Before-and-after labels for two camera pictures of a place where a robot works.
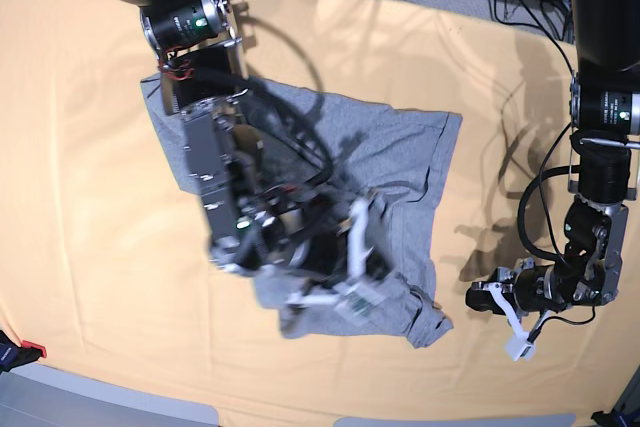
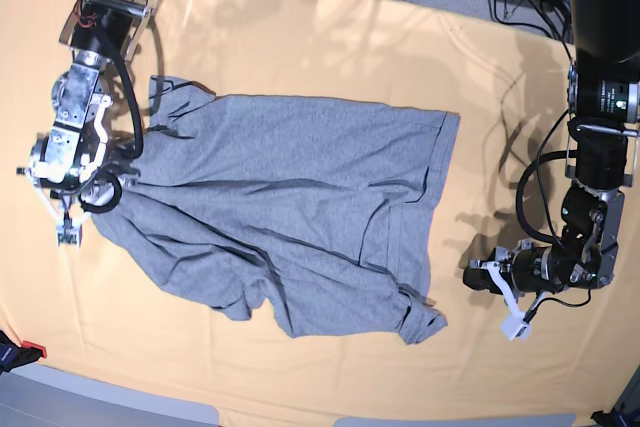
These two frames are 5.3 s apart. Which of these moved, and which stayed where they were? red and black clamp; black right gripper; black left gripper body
Moved: black left gripper body; black right gripper
Stayed: red and black clamp
